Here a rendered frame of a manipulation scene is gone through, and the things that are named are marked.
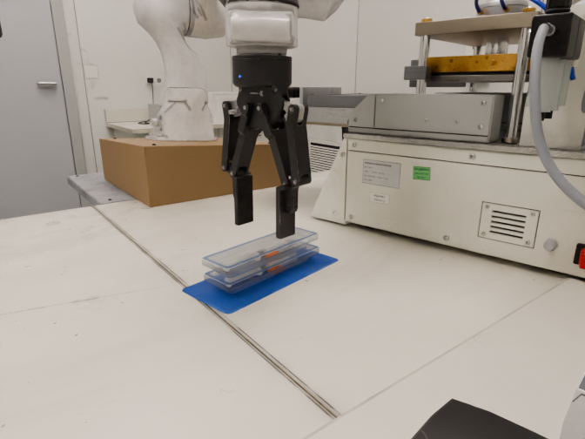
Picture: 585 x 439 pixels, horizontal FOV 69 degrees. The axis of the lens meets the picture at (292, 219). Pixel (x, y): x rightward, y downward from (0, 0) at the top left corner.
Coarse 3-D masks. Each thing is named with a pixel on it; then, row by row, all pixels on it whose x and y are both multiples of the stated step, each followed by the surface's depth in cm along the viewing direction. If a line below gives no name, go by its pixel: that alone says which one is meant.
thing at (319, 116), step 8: (304, 88) 95; (312, 88) 97; (320, 88) 99; (328, 88) 101; (336, 88) 104; (304, 96) 95; (312, 112) 90; (320, 112) 88; (328, 112) 87; (336, 112) 86; (344, 112) 85; (312, 120) 90; (320, 120) 89; (328, 120) 88; (336, 120) 86; (344, 120) 85
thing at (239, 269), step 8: (304, 240) 64; (312, 240) 65; (280, 248) 65; (288, 248) 61; (296, 248) 64; (264, 256) 58; (272, 256) 59; (280, 256) 62; (208, 264) 56; (240, 264) 59; (248, 264) 56; (256, 264) 58; (264, 264) 60; (216, 272) 57; (224, 272) 54; (232, 272) 54; (240, 272) 57
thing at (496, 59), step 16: (496, 48) 73; (432, 64) 72; (448, 64) 70; (464, 64) 69; (480, 64) 67; (496, 64) 66; (512, 64) 64; (528, 64) 63; (432, 80) 73; (448, 80) 71; (464, 80) 69; (480, 80) 68; (496, 80) 66; (512, 80) 65; (528, 80) 63
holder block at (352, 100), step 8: (312, 96) 90; (320, 96) 89; (328, 96) 88; (336, 96) 86; (344, 96) 85; (352, 96) 84; (360, 96) 83; (312, 104) 91; (320, 104) 89; (328, 104) 88; (336, 104) 87; (344, 104) 85; (352, 104) 84
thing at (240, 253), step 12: (300, 228) 69; (252, 240) 63; (264, 240) 63; (276, 240) 63; (288, 240) 63; (228, 252) 59; (240, 252) 59; (252, 252) 59; (264, 252) 59; (216, 264) 55; (228, 264) 55
